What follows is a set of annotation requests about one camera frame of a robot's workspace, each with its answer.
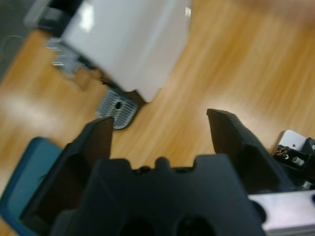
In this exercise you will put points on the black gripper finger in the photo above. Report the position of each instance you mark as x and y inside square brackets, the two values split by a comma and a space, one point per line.
[81, 159]
[246, 152]

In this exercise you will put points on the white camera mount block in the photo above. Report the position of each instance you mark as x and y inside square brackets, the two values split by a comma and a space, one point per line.
[292, 140]

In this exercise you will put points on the teal plastic tray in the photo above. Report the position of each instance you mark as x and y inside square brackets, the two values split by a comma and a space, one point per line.
[22, 177]

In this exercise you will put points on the white capsule coffee machine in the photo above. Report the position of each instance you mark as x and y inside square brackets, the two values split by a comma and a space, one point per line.
[128, 49]

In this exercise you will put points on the silver drip tray grid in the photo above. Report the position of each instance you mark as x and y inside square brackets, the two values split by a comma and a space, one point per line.
[128, 110]

